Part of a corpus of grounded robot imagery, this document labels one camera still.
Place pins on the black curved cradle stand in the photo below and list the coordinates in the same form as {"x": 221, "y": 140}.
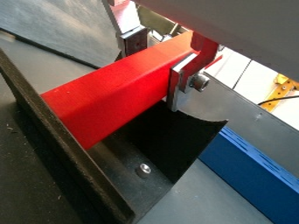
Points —
{"x": 131, "y": 168}

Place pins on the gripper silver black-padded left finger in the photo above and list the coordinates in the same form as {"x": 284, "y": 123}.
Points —
{"x": 131, "y": 33}

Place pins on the red hexagonal prism block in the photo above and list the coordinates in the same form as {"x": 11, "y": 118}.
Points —
{"x": 100, "y": 101}

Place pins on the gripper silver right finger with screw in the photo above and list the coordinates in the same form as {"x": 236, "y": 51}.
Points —
{"x": 184, "y": 73}

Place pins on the blue foam shape-sorter board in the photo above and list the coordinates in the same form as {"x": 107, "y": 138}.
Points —
{"x": 256, "y": 177}

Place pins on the yellow perforated bracket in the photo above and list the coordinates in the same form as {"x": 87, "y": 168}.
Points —
{"x": 284, "y": 86}

